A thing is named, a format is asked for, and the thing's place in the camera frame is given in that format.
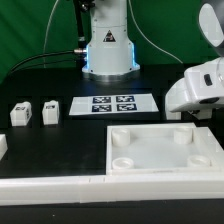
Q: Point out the white square table top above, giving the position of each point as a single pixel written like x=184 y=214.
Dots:
x=156 y=148

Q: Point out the white front fence wall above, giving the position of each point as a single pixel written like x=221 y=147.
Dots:
x=88 y=189

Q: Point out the white block left edge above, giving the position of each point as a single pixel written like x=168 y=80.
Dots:
x=3 y=145

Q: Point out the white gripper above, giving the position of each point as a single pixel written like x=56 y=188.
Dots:
x=200 y=90

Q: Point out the white marker sheet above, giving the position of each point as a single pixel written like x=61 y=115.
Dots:
x=112 y=104

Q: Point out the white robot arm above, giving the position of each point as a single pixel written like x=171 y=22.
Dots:
x=111 y=57

